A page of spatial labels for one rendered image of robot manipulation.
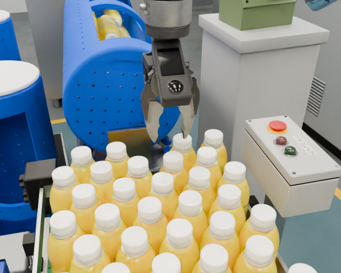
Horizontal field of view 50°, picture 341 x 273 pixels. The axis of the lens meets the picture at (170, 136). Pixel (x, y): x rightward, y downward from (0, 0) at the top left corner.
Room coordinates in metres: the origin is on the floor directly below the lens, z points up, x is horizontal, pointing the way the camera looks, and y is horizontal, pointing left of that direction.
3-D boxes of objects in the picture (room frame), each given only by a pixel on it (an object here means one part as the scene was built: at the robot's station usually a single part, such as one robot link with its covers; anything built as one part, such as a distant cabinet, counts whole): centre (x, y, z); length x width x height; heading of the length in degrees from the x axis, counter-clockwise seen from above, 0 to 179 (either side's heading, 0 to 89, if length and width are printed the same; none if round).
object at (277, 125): (0.65, -0.22, 1.11); 0.04 x 0.04 x 0.01
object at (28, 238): (0.46, 0.26, 0.94); 0.03 x 0.02 x 0.08; 14
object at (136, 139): (0.73, 0.10, 0.99); 0.10 x 0.02 x 0.12; 104
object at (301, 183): (0.60, -0.23, 1.05); 0.20 x 0.10 x 0.10; 14
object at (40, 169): (0.64, 0.28, 0.95); 0.10 x 0.07 x 0.10; 104
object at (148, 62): (0.60, 0.01, 1.27); 0.09 x 0.08 x 0.12; 14
